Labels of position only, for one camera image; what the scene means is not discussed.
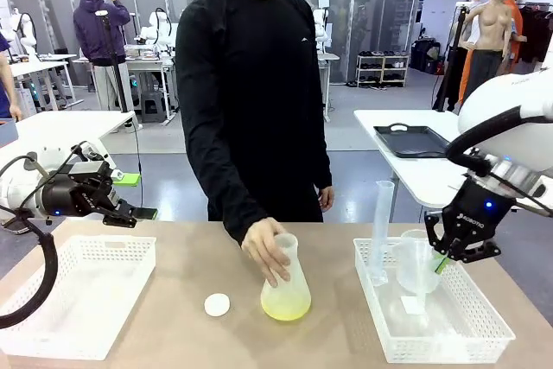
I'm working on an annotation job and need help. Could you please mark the white paper label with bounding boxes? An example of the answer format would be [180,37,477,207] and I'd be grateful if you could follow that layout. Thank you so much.
[401,296,425,316]

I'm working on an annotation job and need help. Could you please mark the person's right forearm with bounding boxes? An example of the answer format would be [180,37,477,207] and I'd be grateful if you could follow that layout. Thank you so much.
[200,161,271,245]

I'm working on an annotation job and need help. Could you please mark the translucent Erlenmeyer flask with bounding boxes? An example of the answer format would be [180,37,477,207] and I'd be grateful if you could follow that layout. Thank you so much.
[260,233,313,321]

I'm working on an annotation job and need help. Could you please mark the white perforated plastic basket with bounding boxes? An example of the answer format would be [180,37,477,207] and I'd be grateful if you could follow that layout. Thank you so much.
[353,237,517,365]
[0,234,157,361]

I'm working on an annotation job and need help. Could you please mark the bare torso mannequin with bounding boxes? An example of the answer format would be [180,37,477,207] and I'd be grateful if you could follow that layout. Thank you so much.
[462,0,518,100]

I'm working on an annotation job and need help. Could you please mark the white shoe rack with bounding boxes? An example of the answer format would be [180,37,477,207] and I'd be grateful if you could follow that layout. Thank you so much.
[356,51,410,88]

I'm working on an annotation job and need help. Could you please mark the person's left hand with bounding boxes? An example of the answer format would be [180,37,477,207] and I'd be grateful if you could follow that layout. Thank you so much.
[318,186,336,213]

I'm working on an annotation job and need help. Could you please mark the orange dressed mannequin with hat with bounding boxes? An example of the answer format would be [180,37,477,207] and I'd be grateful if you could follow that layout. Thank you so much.
[503,0,527,73]

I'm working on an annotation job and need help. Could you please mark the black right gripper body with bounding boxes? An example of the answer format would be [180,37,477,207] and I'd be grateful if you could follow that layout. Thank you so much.
[442,178,515,243]

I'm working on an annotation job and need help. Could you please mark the dark clothes on rack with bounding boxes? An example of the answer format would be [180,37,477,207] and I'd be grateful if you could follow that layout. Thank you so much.
[517,1,553,64]

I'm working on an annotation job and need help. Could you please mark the person in dark blue shirt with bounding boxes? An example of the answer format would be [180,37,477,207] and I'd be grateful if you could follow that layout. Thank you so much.
[0,31,22,123]

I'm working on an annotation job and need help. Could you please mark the blue grey box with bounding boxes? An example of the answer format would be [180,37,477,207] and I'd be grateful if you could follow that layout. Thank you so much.
[0,120,19,149]

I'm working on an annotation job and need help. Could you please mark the white mannequin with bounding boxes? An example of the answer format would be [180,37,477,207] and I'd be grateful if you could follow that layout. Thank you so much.
[458,0,487,51]

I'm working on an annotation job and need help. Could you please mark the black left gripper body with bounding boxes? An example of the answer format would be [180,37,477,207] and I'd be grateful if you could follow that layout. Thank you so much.
[41,161,120,218]

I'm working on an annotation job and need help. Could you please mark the clear plastic beaker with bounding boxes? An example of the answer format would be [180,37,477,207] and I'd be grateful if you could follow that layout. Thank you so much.
[391,229,442,296]

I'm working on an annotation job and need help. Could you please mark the person's left forearm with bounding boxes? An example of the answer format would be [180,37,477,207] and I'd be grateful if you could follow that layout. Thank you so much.
[302,135,334,191]

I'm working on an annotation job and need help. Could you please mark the black camera tripod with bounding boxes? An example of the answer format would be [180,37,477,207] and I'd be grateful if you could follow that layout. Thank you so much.
[431,3,472,113]

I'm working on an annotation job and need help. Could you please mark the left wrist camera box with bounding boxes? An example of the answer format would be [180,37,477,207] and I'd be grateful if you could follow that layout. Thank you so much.
[71,140,117,171]

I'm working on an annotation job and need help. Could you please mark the person's right hand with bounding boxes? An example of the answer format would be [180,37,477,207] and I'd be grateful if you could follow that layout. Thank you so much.
[240,218,293,288]

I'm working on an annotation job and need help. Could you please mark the white round stopper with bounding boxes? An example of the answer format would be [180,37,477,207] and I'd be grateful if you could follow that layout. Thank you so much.
[204,293,231,317]

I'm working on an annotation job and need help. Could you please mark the black bags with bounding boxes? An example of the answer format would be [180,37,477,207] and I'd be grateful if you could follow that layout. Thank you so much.
[410,38,442,75]

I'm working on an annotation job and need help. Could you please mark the grey plastic stool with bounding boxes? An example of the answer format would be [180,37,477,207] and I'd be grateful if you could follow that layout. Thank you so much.
[140,91,168,124]

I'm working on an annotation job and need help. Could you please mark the clear graduated cylinder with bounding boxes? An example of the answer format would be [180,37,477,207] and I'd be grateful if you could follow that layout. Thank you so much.
[366,181,397,288]

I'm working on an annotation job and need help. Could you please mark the black plastic tray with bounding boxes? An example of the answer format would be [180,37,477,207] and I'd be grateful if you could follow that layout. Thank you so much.
[373,123,453,159]

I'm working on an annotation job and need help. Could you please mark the person in black sweater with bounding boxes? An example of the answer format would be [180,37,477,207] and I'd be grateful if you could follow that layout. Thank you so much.
[175,0,334,247]

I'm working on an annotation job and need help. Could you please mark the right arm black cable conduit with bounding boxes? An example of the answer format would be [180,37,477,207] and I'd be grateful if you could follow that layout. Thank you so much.
[444,105,553,167]

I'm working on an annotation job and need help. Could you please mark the person in purple hoodie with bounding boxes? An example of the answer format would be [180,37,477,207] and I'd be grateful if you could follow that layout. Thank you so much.
[72,0,131,111]

